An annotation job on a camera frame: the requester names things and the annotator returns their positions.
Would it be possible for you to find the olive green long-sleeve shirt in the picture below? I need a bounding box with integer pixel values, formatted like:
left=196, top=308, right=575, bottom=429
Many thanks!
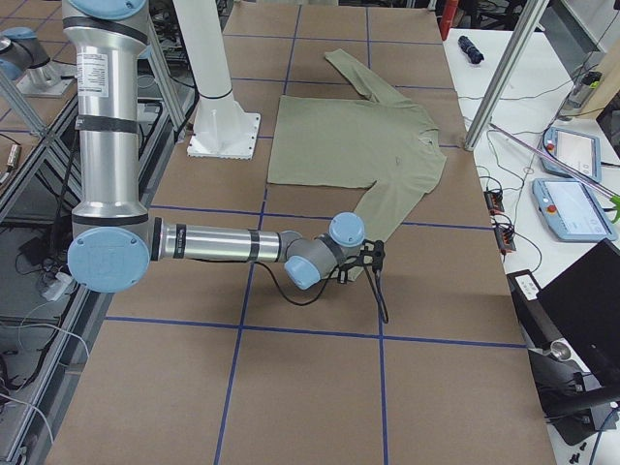
left=265, top=48, right=448, bottom=282

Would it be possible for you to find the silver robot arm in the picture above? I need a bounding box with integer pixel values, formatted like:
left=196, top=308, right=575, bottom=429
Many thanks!
left=1, top=26, right=76, bottom=98
left=62, top=1, right=365, bottom=293

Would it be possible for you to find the orange black connector box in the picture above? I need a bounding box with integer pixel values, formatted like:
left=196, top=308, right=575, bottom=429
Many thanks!
left=483, top=189, right=505, bottom=213

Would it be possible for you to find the dark blue folded cloth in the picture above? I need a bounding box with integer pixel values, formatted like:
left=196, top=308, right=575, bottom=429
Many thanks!
left=457, top=36, right=484, bottom=65

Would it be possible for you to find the lower teach pendant tablet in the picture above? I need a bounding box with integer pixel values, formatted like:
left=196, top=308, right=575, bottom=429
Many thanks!
left=532, top=178, right=618, bottom=243

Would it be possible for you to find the teach pendant tablet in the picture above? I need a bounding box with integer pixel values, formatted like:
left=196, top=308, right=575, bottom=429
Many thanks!
left=540, top=127, right=602, bottom=182
left=532, top=178, right=618, bottom=243

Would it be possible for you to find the upper teach pendant tablet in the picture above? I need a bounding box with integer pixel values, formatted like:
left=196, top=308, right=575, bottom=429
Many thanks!
left=540, top=127, right=602, bottom=182

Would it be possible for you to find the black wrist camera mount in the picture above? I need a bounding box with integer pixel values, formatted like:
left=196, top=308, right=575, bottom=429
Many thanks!
left=337, top=239, right=386, bottom=284

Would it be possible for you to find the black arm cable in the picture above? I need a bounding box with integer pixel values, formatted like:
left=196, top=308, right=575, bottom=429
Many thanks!
left=263, top=247, right=390, bottom=325

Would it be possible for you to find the aluminium frame post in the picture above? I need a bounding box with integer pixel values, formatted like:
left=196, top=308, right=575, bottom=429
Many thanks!
left=464, top=0, right=548, bottom=151

